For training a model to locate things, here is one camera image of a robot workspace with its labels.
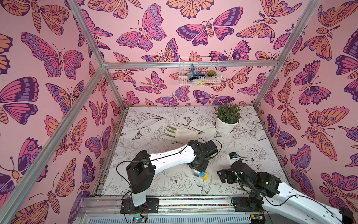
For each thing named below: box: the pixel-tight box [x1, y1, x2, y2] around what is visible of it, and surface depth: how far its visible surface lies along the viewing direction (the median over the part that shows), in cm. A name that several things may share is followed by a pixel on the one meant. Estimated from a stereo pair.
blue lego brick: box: [193, 171, 206, 178], surface depth 81 cm
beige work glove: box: [163, 123, 206, 144], surface depth 105 cm
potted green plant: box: [213, 102, 243, 134], surface depth 94 cm
